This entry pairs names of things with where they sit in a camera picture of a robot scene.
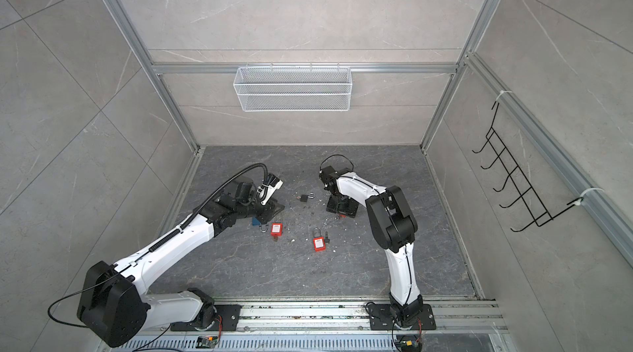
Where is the white wire mesh basket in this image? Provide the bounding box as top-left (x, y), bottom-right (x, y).
top-left (233, 66), bottom-right (353, 112)

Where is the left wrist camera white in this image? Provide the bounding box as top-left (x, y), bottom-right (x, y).
top-left (258, 175), bottom-right (283, 205)

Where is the small black padlock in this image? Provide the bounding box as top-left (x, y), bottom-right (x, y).
top-left (298, 193), bottom-right (314, 202)

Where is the metal base rail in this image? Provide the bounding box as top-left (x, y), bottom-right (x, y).
top-left (121, 296), bottom-right (517, 351)

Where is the black wire hook rack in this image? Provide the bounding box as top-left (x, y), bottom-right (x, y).
top-left (471, 102), bottom-right (585, 233)

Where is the red safety padlock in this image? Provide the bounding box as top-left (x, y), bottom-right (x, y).
top-left (313, 228), bottom-right (329, 251)
top-left (270, 223), bottom-right (283, 238)

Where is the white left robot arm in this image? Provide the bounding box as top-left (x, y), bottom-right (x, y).
top-left (77, 163), bottom-right (285, 347)

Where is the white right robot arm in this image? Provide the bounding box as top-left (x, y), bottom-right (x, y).
top-left (319, 166), bottom-right (437, 331)

